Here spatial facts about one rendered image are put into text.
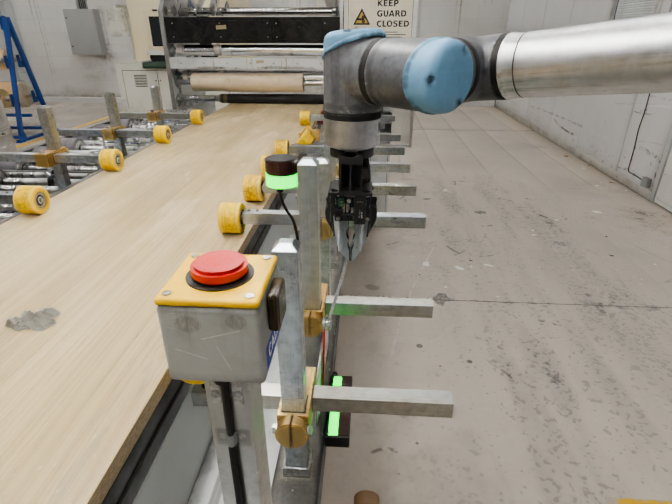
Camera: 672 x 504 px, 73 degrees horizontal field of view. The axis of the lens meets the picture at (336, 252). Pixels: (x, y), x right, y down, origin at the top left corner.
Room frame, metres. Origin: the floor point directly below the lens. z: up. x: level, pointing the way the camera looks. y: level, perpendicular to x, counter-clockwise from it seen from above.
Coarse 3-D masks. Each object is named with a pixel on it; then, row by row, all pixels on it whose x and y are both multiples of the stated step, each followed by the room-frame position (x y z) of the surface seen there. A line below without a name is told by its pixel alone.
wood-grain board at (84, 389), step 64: (192, 128) 2.51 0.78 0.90; (256, 128) 2.51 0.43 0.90; (64, 192) 1.43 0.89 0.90; (128, 192) 1.43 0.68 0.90; (192, 192) 1.43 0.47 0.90; (0, 256) 0.96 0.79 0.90; (64, 256) 0.96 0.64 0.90; (128, 256) 0.96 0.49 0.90; (0, 320) 0.69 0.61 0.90; (64, 320) 0.69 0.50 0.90; (128, 320) 0.69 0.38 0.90; (0, 384) 0.53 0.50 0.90; (64, 384) 0.53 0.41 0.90; (128, 384) 0.53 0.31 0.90; (0, 448) 0.41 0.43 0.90; (64, 448) 0.41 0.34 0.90; (128, 448) 0.43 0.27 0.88
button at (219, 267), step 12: (216, 252) 0.30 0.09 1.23; (228, 252) 0.30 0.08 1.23; (192, 264) 0.28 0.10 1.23; (204, 264) 0.28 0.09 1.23; (216, 264) 0.28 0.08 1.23; (228, 264) 0.28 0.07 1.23; (240, 264) 0.28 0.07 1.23; (192, 276) 0.27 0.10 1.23; (204, 276) 0.27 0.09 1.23; (216, 276) 0.27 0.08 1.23; (228, 276) 0.27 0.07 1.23; (240, 276) 0.27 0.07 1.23
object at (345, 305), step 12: (348, 300) 0.83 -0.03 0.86; (360, 300) 0.83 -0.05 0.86; (372, 300) 0.83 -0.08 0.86; (384, 300) 0.83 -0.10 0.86; (396, 300) 0.83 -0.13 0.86; (408, 300) 0.83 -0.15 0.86; (420, 300) 0.83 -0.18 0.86; (336, 312) 0.82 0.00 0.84; (348, 312) 0.81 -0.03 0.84; (360, 312) 0.81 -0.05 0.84; (372, 312) 0.81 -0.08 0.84; (384, 312) 0.81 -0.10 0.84; (396, 312) 0.81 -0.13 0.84; (408, 312) 0.81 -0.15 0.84; (420, 312) 0.80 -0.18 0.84; (432, 312) 0.80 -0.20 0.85
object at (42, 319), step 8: (24, 312) 0.69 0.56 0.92; (32, 312) 0.69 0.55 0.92; (40, 312) 0.71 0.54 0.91; (48, 312) 0.71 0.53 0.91; (56, 312) 0.71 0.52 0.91; (8, 320) 0.68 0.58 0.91; (16, 320) 0.68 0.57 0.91; (24, 320) 0.68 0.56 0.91; (32, 320) 0.68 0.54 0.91; (40, 320) 0.68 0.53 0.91; (48, 320) 0.68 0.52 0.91; (16, 328) 0.66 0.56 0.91; (32, 328) 0.66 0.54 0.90; (40, 328) 0.67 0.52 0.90
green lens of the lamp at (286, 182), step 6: (270, 180) 0.77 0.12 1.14; (276, 180) 0.77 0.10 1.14; (282, 180) 0.77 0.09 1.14; (288, 180) 0.77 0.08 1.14; (294, 180) 0.78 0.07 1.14; (270, 186) 0.77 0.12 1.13; (276, 186) 0.77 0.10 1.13; (282, 186) 0.77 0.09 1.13; (288, 186) 0.77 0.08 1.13; (294, 186) 0.78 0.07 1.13
